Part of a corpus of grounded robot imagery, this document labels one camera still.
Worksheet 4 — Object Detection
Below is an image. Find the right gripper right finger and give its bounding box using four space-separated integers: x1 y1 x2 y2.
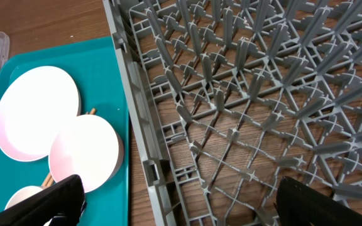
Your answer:
275 176 362 226

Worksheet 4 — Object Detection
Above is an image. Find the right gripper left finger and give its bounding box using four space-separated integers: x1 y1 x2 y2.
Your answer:
0 175 86 225

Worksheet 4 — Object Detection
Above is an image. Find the small white cup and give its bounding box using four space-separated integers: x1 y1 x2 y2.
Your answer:
5 186 46 210

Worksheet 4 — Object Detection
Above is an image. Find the small pink plate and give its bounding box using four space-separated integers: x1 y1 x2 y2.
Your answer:
48 114 124 193

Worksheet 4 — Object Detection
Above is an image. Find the grey dishwasher rack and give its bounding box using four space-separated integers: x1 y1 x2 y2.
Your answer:
104 0 362 225

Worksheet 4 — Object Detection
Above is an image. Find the wooden chopstick left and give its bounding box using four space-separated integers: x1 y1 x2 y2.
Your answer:
41 108 97 187

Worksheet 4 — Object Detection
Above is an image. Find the large pink plate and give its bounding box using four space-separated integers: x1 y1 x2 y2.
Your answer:
0 66 81 162

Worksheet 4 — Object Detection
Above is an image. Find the teal serving tray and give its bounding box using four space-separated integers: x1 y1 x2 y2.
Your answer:
0 37 129 212

